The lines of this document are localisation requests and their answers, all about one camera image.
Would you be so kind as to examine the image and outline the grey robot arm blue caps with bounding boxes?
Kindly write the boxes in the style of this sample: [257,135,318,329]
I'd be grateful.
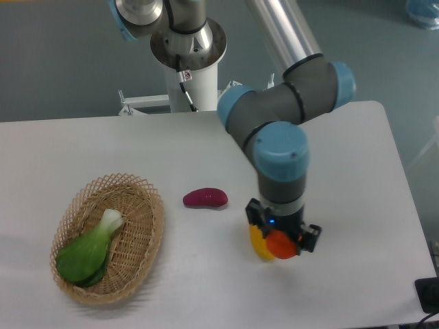
[108,1,355,260]

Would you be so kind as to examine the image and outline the green bok choy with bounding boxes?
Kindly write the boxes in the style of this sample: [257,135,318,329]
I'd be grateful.
[56,209,123,287]

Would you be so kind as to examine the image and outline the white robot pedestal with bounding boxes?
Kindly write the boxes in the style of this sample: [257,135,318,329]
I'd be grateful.
[117,19,244,117]

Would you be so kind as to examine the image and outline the woven wicker basket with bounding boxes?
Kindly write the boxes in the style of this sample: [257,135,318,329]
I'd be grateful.
[50,173,165,305]

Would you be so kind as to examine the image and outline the yellow mango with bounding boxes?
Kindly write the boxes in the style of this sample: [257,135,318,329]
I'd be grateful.
[249,225,275,262]

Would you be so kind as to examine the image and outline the white levelling foot bracket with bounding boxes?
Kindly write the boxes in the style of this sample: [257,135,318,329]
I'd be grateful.
[267,73,275,89]

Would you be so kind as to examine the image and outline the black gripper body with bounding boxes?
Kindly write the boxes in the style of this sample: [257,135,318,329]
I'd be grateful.
[259,206,305,243]

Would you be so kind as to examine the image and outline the blue plastic bag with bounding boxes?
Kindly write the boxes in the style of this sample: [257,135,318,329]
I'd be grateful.
[405,0,438,30]

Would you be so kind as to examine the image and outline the orange fruit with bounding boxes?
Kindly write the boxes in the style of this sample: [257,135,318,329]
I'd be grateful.
[265,230,298,259]

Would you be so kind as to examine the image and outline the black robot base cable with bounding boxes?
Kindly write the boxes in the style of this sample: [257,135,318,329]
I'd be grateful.
[175,53,199,112]

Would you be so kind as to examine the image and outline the purple sweet potato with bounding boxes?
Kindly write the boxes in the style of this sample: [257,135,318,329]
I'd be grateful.
[182,187,228,208]

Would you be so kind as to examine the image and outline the black device at table edge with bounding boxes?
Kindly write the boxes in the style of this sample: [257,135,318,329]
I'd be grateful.
[414,277,438,313]

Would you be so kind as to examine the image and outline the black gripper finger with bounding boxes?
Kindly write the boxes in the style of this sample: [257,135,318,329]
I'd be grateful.
[245,198,270,239]
[294,224,322,255]

